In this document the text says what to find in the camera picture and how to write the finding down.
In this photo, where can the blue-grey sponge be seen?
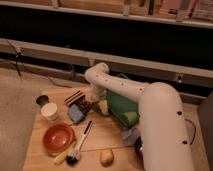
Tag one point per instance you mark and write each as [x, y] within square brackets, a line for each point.
[75, 114]

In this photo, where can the wooden board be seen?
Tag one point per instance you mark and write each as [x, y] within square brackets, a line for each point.
[104, 134]

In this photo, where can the orange bowl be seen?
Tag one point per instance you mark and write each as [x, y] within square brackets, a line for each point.
[57, 138]

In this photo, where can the yellow potato toy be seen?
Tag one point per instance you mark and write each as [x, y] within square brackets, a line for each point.
[106, 157]

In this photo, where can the small dark cup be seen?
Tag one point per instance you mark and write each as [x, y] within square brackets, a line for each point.
[42, 100]

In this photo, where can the brown chocolate bar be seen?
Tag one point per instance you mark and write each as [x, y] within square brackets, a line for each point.
[73, 97]

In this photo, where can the green plastic tray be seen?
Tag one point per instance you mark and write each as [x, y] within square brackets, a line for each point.
[120, 99]

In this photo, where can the yellow-green item in tray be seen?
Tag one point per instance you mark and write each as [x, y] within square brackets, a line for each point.
[131, 117]

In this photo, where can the dark brown bowl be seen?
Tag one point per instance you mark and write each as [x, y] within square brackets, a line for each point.
[138, 148]

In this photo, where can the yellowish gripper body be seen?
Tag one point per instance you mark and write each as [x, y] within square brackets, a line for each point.
[103, 105]

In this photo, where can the white paper cup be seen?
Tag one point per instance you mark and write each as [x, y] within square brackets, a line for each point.
[50, 111]

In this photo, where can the grey crumpled cloth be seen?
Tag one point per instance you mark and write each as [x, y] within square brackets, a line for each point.
[129, 136]

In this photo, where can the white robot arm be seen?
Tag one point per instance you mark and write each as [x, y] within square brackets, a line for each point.
[165, 141]

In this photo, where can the dark grape bunch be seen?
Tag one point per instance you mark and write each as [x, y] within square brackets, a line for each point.
[84, 106]

